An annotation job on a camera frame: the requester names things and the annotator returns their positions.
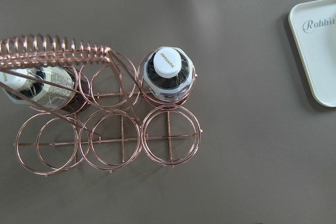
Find tea bottle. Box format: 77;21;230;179
143;46;195;102
1;67;89;113

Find cream serving tray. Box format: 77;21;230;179
288;0;335;108

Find copper wire bottle rack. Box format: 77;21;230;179
1;35;202;177

